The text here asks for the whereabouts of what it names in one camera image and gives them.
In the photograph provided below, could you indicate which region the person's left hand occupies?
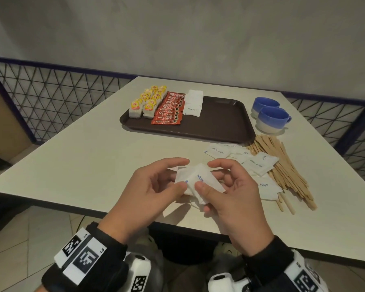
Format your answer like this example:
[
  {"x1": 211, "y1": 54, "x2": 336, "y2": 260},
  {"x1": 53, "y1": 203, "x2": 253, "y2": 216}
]
[{"x1": 98, "y1": 158, "x2": 191, "y2": 244}]

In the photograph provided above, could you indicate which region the person's right hand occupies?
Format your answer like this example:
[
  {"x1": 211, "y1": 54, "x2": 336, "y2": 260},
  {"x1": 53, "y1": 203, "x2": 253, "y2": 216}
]
[{"x1": 194, "y1": 158, "x2": 275, "y2": 256}]

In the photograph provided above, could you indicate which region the pile of white sugar packets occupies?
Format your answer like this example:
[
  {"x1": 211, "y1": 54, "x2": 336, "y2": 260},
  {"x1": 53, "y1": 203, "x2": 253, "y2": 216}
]
[{"x1": 204, "y1": 142, "x2": 283, "y2": 201}]

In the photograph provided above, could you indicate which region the pile of wooden stir sticks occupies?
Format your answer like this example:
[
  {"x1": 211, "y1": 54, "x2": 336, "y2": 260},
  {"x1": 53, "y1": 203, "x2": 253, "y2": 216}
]
[{"x1": 246, "y1": 135, "x2": 318, "y2": 216}]

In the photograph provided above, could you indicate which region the row of tea bags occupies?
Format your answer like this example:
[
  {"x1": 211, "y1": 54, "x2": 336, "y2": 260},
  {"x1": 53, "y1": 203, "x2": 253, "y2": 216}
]
[
  {"x1": 129, "y1": 85, "x2": 159, "y2": 120},
  {"x1": 143, "y1": 85, "x2": 168, "y2": 119}
]

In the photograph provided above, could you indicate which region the dark brown tray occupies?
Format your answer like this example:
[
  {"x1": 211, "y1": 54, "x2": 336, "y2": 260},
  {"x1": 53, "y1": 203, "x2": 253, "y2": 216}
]
[{"x1": 119, "y1": 95, "x2": 256, "y2": 144}]

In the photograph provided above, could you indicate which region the row of red coffee sachets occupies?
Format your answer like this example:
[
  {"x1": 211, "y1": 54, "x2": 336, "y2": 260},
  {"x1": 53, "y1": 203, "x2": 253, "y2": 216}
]
[{"x1": 150, "y1": 91, "x2": 186, "y2": 126}]

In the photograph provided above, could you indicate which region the stack of white sugar packets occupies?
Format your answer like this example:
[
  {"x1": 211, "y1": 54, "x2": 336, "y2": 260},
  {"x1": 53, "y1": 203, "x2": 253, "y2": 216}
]
[{"x1": 183, "y1": 89, "x2": 204, "y2": 118}]

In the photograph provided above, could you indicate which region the person's gray sneaker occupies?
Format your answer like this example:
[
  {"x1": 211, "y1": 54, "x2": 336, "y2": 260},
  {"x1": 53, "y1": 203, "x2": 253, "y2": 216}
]
[
  {"x1": 214, "y1": 242, "x2": 241, "y2": 258},
  {"x1": 133, "y1": 234, "x2": 157, "y2": 253}
]

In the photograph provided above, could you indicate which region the black right wrist band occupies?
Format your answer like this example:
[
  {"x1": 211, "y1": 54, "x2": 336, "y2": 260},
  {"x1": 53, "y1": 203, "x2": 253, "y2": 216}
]
[{"x1": 243, "y1": 236, "x2": 329, "y2": 292}]

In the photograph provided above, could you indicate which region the black wrist band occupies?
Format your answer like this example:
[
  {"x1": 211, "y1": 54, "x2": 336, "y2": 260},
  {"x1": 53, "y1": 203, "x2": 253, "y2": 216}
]
[
  {"x1": 243, "y1": 236, "x2": 329, "y2": 292},
  {"x1": 42, "y1": 221, "x2": 128, "y2": 292}
]

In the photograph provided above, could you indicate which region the black left wrist band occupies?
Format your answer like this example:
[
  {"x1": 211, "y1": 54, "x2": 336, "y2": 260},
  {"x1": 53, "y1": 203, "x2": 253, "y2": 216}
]
[{"x1": 42, "y1": 221, "x2": 128, "y2": 292}]

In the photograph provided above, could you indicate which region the blue and white mug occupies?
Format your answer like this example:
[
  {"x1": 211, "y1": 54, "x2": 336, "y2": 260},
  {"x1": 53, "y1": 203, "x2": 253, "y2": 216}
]
[
  {"x1": 251, "y1": 97, "x2": 280, "y2": 119},
  {"x1": 256, "y1": 107, "x2": 292, "y2": 134}
]

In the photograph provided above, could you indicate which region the light wooden cabinet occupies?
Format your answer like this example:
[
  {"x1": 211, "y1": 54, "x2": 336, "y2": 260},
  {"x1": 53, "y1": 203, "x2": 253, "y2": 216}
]
[{"x1": 0, "y1": 85, "x2": 32, "y2": 174}]

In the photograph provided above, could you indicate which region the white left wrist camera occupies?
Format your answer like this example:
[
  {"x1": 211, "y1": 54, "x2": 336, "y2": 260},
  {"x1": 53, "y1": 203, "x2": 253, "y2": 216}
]
[{"x1": 121, "y1": 252, "x2": 152, "y2": 292}]

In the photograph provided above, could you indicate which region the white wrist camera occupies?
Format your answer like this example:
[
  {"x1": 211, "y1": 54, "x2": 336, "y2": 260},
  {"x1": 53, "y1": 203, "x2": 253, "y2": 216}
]
[
  {"x1": 207, "y1": 273, "x2": 251, "y2": 292},
  {"x1": 121, "y1": 252, "x2": 152, "y2": 292}
]

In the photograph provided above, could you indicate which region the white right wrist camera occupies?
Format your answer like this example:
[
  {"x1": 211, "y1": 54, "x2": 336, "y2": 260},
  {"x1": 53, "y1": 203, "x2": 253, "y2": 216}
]
[{"x1": 207, "y1": 273, "x2": 251, "y2": 292}]

